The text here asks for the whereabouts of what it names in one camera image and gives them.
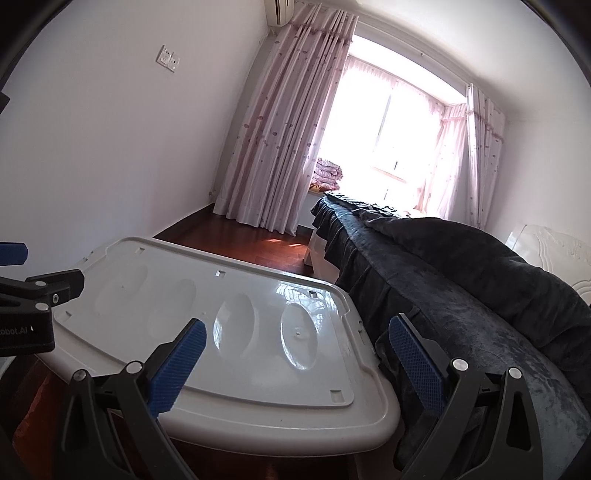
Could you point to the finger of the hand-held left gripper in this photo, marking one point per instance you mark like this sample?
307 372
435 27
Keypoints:
11 254
51 284

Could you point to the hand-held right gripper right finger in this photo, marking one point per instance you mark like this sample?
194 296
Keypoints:
415 362

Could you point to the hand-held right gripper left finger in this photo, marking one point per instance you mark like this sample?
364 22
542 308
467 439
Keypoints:
178 364

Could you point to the bed with dark cover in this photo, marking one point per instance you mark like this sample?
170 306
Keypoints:
461 332

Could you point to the white plastic bin lid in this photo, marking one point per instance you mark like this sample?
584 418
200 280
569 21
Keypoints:
258 369

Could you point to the dark plush blanket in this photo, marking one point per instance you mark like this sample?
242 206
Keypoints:
498 277

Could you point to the white headboard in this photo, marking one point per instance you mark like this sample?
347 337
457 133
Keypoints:
549 249

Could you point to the yellow cloth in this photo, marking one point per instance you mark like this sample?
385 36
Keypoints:
318 187

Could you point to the sheer pink curtain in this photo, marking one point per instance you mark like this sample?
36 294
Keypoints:
443 157

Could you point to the folded pink quilt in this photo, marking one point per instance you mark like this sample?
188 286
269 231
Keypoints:
328 174

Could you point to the narrow pink patterned curtain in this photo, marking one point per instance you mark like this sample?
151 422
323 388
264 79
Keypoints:
485 161

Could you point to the wide pink patterned curtain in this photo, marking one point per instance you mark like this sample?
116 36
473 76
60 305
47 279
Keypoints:
281 129

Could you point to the white air conditioner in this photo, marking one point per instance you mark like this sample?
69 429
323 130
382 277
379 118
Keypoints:
280 10

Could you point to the white wall switch plate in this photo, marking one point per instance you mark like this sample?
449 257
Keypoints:
163 54
174 62

